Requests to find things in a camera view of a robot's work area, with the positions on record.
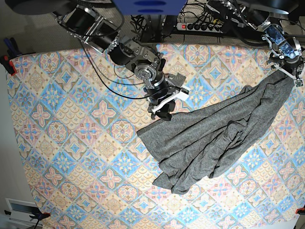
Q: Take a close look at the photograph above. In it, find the patterned tablecloth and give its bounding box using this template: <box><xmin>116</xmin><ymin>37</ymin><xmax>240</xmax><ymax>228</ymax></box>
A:
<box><xmin>6</xmin><ymin>49</ymin><xmax>305</xmax><ymax>229</ymax></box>

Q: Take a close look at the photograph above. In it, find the power strip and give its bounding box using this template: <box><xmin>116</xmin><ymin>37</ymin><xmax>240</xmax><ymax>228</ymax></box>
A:
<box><xmin>176</xmin><ymin>22</ymin><xmax>223</xmax><ymax>33</ymax></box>

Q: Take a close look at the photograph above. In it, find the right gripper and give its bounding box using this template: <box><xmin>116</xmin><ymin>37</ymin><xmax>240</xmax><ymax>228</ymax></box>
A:
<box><xmin>143</xmin><ymin>72</ymin><xmax>190</xmax><ymax>121</ymax></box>

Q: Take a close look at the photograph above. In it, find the grey t-shirt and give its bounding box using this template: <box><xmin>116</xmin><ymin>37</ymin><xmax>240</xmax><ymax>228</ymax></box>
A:
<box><xmin>137</xmin><ymin>71</ymin><xmax>295</xmax><ymax>195</ymax></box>

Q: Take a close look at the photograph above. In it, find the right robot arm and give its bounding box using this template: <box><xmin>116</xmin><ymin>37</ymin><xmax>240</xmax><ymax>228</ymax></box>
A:
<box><xmin>53</xmin><ymin>0</ymin><xmax>189</xmax><ymax>121</ymax></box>

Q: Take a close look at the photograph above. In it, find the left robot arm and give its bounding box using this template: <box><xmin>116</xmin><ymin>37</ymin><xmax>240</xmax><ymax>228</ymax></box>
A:
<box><xmin>206</xmin><ymin>0</ymin><xmax>305</xmax><ymax>87</ymax></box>

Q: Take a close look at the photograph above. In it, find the red clamp bottom right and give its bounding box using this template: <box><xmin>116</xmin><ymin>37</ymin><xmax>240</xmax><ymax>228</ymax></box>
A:
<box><xmin>295</xmin><ymin>207</ymin><xmax>305</xmax><ymax>216</ymax></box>

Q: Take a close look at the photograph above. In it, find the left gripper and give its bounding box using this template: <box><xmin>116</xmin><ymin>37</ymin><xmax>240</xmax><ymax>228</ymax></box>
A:
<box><xmin>263</xmin><ymin>22</ymin><xmax>305</xmax><ymax>87</ymax></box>

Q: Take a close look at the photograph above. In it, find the red clamp bottom left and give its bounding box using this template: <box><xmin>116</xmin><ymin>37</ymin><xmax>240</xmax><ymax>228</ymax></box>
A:
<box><xmin>29</xmin><ymin>212</ymin><xmax>51</xmax><ymax>221</ymax></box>

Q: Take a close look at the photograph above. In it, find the red black clamp left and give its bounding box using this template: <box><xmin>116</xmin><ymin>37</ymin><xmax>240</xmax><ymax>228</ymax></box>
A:
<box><xmin>0</xmin><ymin>38</ymin><xmax>19</xmax><ymax>76</ymax></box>

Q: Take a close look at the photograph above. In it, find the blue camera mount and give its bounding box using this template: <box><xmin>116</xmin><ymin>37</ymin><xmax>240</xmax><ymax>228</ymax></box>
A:
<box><xmin>113</xmin><ymin>0</ymin><xmax>187</xmax><ymax>15</ymax></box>

